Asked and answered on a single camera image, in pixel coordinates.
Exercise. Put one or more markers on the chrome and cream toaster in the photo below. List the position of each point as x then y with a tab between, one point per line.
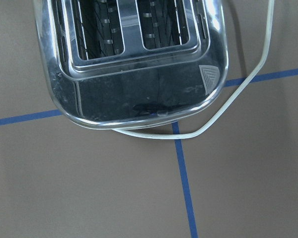
132	64

